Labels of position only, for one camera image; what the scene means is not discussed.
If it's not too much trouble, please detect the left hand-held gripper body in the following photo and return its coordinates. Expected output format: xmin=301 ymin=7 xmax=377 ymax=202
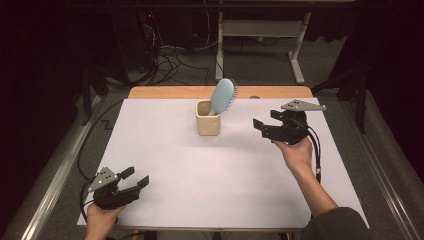
xmin=87 ymin=166 xmax=141 ymax=211

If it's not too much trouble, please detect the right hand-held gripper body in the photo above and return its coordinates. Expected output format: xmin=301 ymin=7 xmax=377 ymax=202
xmin=261 ymin=99 xmax=328 ymax=146

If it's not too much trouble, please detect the light blue hairbrush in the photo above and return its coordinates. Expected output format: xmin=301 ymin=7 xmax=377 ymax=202
xmin=207 ymin=77 xmax=239 ymax=117

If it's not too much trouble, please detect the beige square cup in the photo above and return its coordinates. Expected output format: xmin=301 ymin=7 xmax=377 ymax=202
xmin=195 ymin=99 xmax=222 ymax=137

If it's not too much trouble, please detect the person's right hand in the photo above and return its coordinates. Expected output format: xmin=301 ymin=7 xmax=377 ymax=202
xmin=273 ymin=137 xmax=315 ymax=175

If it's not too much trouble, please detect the person's left hand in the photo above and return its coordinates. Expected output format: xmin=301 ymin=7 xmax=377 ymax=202
xmin=84 ymin=203 xmax=128 ymax=240

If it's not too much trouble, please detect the white table sheet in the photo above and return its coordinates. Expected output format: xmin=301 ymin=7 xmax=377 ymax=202
xmin=77 ymin=98 xmax=370 ymax=231

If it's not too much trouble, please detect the black stand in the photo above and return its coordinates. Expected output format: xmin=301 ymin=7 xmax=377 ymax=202
xmin=311 ymin=66 xmax=369 ymax=135
xmin=79 ymin=63 xmax=111 ymax=127

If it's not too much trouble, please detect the wooden table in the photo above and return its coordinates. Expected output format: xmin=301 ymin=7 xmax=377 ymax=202
xmin=84 ymin=85 xmax=314 ymax=234

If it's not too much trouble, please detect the person's dark sleeve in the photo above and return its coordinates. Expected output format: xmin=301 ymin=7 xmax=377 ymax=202
xmin=300 ymin=206 xmax=372 ymax=240

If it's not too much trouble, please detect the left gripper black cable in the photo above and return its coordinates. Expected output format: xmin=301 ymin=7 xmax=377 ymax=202
xmin=79 ymin=176 xmax=98 ymax=224

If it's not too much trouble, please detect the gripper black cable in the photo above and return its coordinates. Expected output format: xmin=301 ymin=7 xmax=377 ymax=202
xmin=298 ymin=119 xmax=323 ymax=185
xmin=79 ymin=176 xmax=98 ymax=224

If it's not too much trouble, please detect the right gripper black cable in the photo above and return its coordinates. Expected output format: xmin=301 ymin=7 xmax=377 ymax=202
xmin=298 ymin=119 xmax=323 ymax=185

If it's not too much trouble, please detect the black floor cable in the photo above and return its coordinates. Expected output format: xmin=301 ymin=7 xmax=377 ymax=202
xmin=77 ymin=99 xmax=125 ymax=182

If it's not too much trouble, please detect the metal floor rail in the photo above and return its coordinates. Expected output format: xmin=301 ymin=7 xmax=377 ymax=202
xmin=339 ymin=99 xmax=422 ymax=240
xmin=18 ymin=94 xmax=105 ymax=240

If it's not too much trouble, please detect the white metal desk frame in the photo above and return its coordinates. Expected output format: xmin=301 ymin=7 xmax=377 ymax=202
xmin=214 ymin=11 xmax=313 ymax=86

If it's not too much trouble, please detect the tangle of floor cables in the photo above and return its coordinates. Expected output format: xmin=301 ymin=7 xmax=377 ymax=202
xmin=139 ymin=13 xmax=221 ymax=86

